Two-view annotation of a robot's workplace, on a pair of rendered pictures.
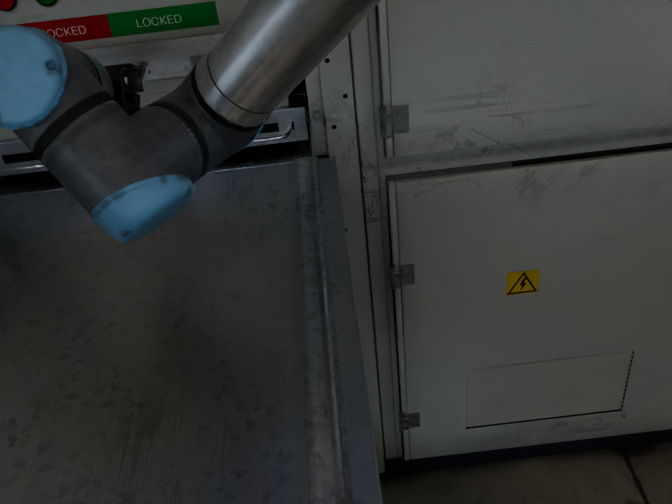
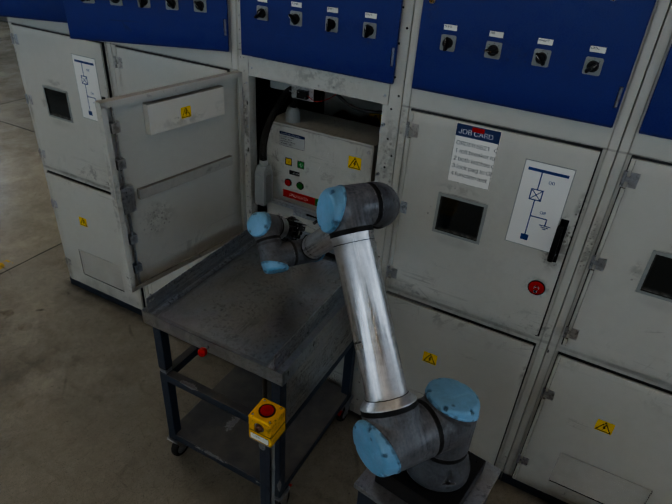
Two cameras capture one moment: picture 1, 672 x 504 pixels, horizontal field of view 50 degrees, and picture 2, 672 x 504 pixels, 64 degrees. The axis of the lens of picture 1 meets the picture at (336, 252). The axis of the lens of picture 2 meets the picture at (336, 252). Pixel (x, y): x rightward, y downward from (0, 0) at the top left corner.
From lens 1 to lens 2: 1.23 m
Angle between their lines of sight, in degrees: 22
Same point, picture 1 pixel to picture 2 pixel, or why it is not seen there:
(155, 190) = (275, 264)
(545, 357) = not seen: hidden behind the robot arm
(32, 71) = (261, 225)
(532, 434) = not seen: hidden behind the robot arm
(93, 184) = (263, 256)
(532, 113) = (441, 293)
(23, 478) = (218, 319)
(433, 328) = not seen: hidden behind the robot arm
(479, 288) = (412, 351)
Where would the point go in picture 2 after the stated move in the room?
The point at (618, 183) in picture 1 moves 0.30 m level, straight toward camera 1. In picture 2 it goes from (473, 336) to (418, 365)
